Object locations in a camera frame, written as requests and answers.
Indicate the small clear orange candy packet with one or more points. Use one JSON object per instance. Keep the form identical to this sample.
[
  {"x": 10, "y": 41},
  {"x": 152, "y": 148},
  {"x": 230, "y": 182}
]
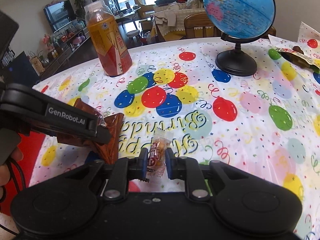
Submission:
[{"x": 156, "y": 158}]

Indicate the blue desk globe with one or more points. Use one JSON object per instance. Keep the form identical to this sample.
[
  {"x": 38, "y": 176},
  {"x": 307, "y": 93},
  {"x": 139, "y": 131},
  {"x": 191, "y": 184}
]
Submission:
[{"x": 240, "y": 22}]

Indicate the sofa with white cover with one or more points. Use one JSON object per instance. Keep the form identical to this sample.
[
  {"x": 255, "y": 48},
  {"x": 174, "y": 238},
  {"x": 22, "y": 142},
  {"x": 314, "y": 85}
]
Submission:
[{"x": 169, "y": 18}]

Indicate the flat screen television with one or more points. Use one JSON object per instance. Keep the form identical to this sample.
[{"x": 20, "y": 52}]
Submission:
[{"x": 59, "y": 14}]

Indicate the colourful balloon tablecloth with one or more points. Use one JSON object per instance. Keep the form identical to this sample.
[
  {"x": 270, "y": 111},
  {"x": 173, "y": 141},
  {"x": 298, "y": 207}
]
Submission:
[{"x": 266, "y": 124}]

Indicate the red white cardboard box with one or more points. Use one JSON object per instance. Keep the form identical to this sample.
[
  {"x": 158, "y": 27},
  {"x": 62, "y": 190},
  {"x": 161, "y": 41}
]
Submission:
[{"x": 30, "y": 147}]

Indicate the round coffee table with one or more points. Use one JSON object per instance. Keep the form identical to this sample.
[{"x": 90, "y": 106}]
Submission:
[{"x": 131, "y": 16}]

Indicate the wooden dining chair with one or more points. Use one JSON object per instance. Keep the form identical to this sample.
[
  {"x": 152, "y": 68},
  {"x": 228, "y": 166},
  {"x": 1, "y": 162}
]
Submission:
[{"x": 199, "y": 25}]

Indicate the shiny red brown snack bag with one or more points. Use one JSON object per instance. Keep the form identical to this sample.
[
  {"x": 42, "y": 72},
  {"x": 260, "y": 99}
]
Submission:
[{"x": 106, "y": 141}]

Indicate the opened wrapper far right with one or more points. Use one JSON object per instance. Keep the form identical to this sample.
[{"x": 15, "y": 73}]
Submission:
[{"x": 299, "y": 59}]

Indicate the person's left hand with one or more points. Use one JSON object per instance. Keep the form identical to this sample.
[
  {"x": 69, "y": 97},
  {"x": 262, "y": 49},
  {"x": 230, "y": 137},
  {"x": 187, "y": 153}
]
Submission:
[{"x": 5, "y": 175}]

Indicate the orange red tea bottle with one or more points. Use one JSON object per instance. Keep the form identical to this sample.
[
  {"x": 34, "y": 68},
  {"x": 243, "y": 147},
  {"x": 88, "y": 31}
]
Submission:
[{"x": 107, "y": 40}]

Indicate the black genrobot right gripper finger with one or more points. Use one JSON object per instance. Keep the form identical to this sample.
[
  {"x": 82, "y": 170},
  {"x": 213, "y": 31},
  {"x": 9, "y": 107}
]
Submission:
[{"x": 24, "y": 109}]

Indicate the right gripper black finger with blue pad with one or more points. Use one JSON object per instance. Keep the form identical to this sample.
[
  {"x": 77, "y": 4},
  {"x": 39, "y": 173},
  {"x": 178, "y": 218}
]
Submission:
[
  {"x": 123, "y": 171},
  {"x": 188, "y": 170}
]

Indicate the long low TV cabinet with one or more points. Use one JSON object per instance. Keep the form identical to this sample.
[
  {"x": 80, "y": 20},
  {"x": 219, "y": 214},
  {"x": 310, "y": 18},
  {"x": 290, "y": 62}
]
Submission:
[{"x": 68, "y": 49}]

